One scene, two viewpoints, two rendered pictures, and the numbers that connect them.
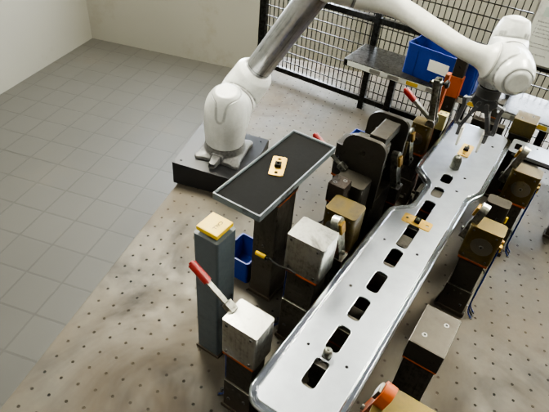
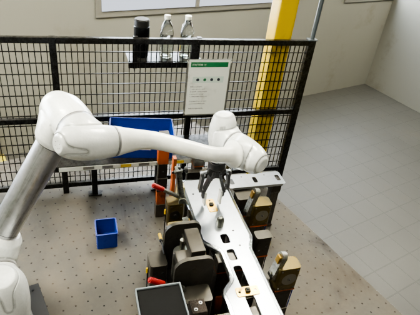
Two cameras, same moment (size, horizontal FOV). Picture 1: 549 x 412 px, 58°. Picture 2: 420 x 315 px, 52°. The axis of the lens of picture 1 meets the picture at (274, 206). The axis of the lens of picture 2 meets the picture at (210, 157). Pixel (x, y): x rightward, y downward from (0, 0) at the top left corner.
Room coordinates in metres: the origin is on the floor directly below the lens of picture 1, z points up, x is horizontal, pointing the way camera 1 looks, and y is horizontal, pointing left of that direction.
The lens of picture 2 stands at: (0.56, 0.50, 2.22)
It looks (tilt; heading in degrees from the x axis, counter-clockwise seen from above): 34 degrees down; 310
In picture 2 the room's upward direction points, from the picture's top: 8 degrees clockwise
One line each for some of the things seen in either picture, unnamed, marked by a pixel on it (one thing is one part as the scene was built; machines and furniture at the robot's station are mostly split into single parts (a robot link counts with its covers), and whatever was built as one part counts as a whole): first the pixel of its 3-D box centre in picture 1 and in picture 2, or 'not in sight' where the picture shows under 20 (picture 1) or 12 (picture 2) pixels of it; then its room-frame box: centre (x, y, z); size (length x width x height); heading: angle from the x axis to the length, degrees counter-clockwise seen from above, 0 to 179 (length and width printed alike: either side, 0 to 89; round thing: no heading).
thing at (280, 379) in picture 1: (416, 228); (251, 296); (1.03, -0.40, 1.00); 1.38 x 0.22 x 0.02; 150
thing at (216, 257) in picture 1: (215, 293); not in sight; (0.80, 0.13, 0.92); 0.08 x 0.08 x 0.44; 60
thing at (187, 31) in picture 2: not in sight; (187, 36); (2.02, -0.96, 1.53); 0.07 x 0.07 x 0.20
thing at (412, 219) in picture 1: (417, 221); (247, 290); (1.06, -0.41, 1.01); 0.08 x 0.04 x 0.01; 60
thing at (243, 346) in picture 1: (240, 362); not in sight; (0.63, 0.04, 0.88); 0.12 x 0.07 x 0.36; 60
